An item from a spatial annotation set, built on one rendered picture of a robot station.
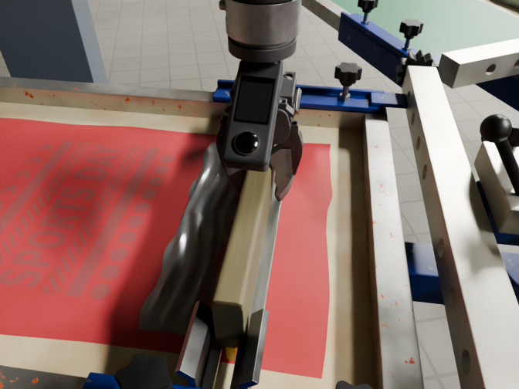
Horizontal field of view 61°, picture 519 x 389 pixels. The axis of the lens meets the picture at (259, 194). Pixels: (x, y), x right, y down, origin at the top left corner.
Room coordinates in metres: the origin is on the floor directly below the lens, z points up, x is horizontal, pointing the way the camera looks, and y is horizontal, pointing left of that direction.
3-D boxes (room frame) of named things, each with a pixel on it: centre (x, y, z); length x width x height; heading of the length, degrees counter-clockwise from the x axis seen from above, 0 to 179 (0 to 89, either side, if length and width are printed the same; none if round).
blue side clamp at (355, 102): (0.70, -0.07, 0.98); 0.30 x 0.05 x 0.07; 82
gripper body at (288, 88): (0.45, 0.00, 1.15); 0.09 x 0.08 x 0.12; 172
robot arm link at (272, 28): (0.45, 0.00, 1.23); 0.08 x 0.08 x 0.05
